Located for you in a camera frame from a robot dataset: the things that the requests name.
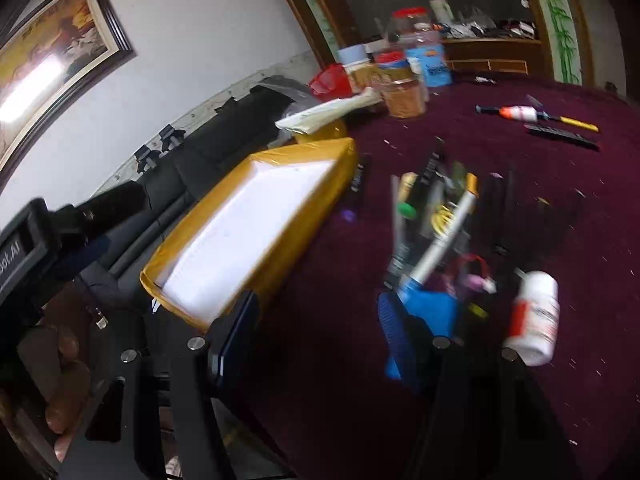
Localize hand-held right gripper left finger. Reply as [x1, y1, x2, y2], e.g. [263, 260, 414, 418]
[57, 290, 301, 480]

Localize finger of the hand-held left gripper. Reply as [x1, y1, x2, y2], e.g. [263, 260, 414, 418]
[47, 234, 115, 283]
[60, 181, 151, 241]

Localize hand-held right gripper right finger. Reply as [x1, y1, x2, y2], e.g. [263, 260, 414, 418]
[377, 290, 583, 480]

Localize blue battery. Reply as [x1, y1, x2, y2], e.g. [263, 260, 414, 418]
[400, 280, 458, 337]

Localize white pen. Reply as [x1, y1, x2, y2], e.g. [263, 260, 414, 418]
[410, 172, 481, 286]

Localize yellow cardboard box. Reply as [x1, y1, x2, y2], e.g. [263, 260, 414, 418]
[140, 137, 358, 333]

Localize white pill bottle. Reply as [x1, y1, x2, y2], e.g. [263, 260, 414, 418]
[502, 270, 560, 367]

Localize pile of assorted pens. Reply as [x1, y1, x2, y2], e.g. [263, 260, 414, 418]
[385, 140, 586, 321]

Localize person's left hand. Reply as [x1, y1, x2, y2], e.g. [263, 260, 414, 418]
[30, 325, 93, 461]

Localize black plastic clip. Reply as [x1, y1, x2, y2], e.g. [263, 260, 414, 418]
[135, 145, 163, 173]
[159, 125, 187, 153]

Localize maroon tablecloth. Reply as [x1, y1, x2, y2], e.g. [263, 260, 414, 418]
[220, 72, 640, 480]

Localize black leather sofa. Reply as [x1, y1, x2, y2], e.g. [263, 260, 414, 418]
[75, 85, 311, 321]

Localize black marker purple caps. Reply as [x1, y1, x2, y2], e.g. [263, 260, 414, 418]
[342, 155, 372, 221]

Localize framed painting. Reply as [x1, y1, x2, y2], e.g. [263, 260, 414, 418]
[0, 0, 136, 176]

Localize clear plastic bag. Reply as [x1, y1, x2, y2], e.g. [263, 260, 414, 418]
[255, 75, 321, 111]

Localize yellow tape roll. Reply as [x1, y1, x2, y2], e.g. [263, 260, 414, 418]
[292, 120, 348, 146]

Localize white paper booklet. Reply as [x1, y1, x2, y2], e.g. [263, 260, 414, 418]
[275, 87, 383, 136]

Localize short jar orange powder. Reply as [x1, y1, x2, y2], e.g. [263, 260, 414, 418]
[382, 80, 428, 118]

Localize black marker blue cap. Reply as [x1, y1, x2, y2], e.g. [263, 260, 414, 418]
[475, 104, 566, 123]

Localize red plastic bag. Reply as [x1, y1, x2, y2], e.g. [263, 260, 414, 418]
[307, 64, 353, 103]

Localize white glue bottle orange cap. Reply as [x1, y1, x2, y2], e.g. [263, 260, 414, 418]
[500, 105, 538, 122]

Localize black marker red cap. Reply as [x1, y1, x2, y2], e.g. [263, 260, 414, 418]
[524, 124, 599, 150]

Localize clear jar red blue lid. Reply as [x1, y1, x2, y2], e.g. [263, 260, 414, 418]
[374, 49, 408, 86]

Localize tall clear jar blue label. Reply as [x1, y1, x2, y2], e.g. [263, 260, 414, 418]
[390, 7, 453, 88]

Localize white blue paper cup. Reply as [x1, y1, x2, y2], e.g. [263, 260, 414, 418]
[339, 45, 372, 66]

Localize wooden cabinet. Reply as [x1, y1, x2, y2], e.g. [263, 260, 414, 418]
[440, 35, 546, 76]

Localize heap of mixed small clutter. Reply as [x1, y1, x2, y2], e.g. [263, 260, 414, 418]
[445, 7, 538, 38]

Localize bamboo painted panel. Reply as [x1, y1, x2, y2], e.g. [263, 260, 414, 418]
[520, 0, 583, 83]

